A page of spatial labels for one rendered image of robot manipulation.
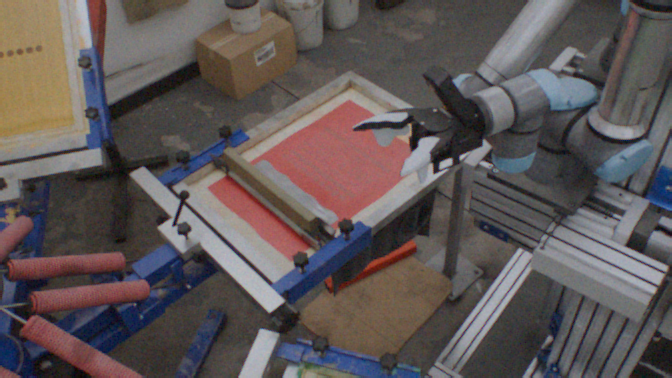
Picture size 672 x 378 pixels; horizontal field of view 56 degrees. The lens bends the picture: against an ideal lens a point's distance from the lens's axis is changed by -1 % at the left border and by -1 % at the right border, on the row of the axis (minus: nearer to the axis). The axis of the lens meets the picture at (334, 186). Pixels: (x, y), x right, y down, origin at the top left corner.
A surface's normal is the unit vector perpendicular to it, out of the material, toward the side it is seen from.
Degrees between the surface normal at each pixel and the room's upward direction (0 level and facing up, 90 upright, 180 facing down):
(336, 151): 0
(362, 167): 0
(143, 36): 90
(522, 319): 0
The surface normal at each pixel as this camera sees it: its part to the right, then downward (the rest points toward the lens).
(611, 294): -0.62, 0.59
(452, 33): -0.05, -0.69
